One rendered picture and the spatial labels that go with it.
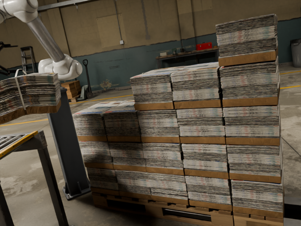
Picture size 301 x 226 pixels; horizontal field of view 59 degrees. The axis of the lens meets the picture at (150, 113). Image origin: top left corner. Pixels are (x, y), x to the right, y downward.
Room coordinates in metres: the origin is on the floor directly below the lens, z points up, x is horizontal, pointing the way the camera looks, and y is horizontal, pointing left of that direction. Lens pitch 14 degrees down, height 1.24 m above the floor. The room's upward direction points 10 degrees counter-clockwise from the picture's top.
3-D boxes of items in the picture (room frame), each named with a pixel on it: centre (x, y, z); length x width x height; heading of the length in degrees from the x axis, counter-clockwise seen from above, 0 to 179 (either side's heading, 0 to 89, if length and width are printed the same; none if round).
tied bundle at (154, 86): (1.84, -0.12, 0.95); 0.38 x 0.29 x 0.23; 151
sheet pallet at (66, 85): (8.28, 2.65, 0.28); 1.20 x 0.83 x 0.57; 81
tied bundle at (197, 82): (1.70, -0.37, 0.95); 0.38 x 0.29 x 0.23; 151
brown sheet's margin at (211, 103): (1.70, -0.37, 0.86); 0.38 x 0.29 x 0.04; 151
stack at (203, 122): (1.91, 0.01, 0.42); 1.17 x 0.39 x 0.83; 61
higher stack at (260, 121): (1.56, -0.63, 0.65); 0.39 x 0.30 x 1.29; 151
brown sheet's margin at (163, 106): (1.84, -0.12, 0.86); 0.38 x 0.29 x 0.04; 151
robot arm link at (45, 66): (2.37, 0.81, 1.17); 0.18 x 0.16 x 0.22; 72
